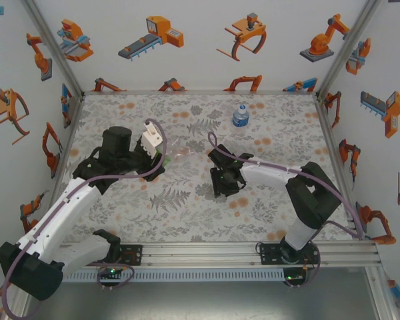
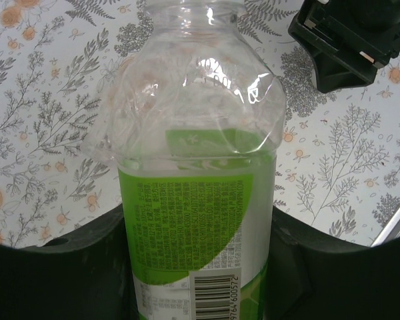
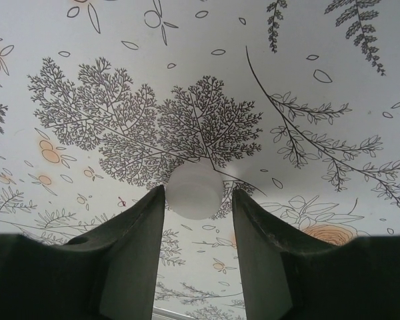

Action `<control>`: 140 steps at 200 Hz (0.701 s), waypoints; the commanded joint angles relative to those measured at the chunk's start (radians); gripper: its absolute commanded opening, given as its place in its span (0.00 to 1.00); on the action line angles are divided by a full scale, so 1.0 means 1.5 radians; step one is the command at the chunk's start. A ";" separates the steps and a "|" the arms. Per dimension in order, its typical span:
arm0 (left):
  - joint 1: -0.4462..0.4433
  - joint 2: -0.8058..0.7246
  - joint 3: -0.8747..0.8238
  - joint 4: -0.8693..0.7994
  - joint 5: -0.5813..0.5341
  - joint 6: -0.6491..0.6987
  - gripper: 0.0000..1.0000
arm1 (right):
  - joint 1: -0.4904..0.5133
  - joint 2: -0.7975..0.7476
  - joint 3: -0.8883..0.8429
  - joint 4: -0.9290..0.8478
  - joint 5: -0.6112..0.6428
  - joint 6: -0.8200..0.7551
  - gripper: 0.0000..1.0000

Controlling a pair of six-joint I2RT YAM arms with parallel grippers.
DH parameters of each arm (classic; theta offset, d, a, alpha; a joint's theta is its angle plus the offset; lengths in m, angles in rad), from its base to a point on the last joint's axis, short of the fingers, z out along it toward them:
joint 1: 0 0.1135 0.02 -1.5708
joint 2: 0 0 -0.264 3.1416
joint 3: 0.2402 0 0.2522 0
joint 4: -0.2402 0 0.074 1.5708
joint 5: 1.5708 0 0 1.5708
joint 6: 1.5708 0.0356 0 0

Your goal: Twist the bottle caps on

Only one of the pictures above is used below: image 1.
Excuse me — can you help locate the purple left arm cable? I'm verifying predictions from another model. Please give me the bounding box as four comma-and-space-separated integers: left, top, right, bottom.
1, 118, 169, 317

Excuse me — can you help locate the floral grey tablecloth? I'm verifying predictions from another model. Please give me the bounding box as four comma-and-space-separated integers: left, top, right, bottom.
41, 94, 359, 243

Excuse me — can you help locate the aluminium frame leg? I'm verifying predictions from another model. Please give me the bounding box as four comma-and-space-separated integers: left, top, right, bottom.
365, 266, 399, 320
5, 293, 34, 320

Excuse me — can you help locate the clear unlabelled plastic bottle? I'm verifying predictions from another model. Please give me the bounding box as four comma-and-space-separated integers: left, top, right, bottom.
166, 145, 203, 164

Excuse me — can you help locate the blue label Pocari bottle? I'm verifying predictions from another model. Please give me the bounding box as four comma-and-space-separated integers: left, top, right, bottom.
232, 103, 251, 134

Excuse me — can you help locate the wide grooved aluminium rail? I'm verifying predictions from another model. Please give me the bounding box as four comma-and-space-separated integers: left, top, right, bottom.
19, 242, 383, 268

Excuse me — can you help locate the slim aluminium table rail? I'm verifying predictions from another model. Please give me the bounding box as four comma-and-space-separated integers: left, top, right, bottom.
23, 95, 86, 246
82, 89, 318, 97
315, 96, 367, 241

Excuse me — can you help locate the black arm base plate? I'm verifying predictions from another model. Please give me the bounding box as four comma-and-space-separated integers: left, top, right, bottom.
116, 244, 144, 267
259, 242, 322, 266

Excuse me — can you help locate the aluminium corner post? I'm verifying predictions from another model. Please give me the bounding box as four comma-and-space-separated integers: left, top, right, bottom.
19, 0, 86, 97
315, 0, 386, 99

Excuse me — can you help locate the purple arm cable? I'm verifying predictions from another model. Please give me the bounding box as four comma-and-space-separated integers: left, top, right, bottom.
1, 118, 169, 317
207, 131, 364, 290

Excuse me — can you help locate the grey metal panel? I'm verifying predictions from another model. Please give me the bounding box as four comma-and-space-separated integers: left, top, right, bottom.
21, 281, 379, 320

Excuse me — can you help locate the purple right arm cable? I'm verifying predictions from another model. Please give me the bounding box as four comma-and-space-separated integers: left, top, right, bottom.
207, 131, 364, 290

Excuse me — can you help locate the white slotted cable duct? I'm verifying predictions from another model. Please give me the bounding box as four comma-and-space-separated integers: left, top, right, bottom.
61, 269, 285, 283

